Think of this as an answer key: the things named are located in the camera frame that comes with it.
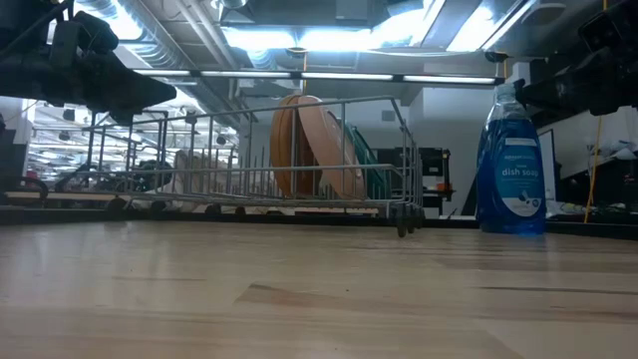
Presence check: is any long ceiling light bar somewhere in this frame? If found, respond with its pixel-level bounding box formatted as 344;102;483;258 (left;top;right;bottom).
133;68;499;86

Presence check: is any black equipment cart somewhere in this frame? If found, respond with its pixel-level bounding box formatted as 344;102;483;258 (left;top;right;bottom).
373;147;456;216

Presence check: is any blue dish soap bottle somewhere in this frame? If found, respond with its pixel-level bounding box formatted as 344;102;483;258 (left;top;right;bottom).
476;83;548;235

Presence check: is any yellow cable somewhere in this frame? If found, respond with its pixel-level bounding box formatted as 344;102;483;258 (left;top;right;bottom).
583;117;605;224

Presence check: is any orange brown plate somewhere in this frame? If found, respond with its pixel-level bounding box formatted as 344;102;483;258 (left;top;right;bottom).
269;94;320;198

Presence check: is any pink plate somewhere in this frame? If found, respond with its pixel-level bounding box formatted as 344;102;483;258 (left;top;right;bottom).
297;95;368;200

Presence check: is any grey wire dish rack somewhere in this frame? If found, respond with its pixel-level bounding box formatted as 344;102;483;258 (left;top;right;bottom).
54;94;428;238

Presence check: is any orange wooden desk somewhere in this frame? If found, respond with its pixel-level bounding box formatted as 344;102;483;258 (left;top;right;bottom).
3;191;120;202

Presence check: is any dark green plate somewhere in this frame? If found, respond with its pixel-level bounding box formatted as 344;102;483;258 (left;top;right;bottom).
346;123;393;200

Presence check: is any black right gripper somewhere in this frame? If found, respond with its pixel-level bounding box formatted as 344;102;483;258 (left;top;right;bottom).
515;42;638;117

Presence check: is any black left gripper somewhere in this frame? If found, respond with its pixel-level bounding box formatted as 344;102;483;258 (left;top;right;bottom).
0;49;178;126

